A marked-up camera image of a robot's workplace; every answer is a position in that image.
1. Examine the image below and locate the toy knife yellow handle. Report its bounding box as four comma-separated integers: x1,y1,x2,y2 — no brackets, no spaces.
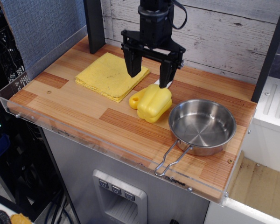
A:
128,78,175,110

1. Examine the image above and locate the white toy sink counter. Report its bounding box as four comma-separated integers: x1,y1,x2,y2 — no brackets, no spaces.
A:
241,77,280,172

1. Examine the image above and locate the black perforated crate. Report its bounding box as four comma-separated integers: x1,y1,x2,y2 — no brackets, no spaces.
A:
0,15,25,89

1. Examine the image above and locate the clear acrylic table guard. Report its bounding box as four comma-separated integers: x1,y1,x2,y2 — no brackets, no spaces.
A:
0,37,256,203

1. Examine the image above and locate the black vertical post left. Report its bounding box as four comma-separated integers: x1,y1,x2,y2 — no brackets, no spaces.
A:
83,0,105,54

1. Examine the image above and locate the black vertical post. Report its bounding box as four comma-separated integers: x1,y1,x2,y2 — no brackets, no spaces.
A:
83,0,105,54
251,16,280,103

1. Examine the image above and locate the blue fabric panel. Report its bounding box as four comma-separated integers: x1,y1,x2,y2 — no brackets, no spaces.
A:
0,0,87,80

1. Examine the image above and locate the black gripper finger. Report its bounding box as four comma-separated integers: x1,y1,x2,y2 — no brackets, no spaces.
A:
123,45,142,77
159,60,178,88

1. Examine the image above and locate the black vertical post right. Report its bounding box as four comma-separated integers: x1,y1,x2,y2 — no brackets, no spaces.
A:
251,16,280,103

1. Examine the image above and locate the stainless steel pan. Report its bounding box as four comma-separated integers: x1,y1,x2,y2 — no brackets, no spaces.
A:
154,99,237,176

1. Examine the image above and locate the folded yellow towel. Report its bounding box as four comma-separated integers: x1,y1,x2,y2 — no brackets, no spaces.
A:
75,53,150,103

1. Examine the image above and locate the silver toy fridge cabinet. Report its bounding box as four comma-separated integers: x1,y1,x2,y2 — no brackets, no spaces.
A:
44,130,209,224

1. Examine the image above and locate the yellow toy bell pepper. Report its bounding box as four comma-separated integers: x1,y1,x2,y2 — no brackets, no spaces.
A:
137,84,172,123

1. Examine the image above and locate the ice dispenser panel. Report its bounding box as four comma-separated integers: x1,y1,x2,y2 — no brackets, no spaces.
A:
92,169,148,224

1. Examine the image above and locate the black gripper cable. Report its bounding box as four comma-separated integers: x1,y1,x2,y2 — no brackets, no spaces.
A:
168,0,188,30

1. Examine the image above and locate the yellow object bottom left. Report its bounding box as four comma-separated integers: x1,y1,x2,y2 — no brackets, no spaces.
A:
10,213,32,224

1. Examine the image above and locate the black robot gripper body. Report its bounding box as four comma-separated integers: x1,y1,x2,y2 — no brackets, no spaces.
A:
121,7,185,69

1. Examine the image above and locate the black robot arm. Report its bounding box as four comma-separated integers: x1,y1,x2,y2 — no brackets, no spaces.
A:
121,0,186,88

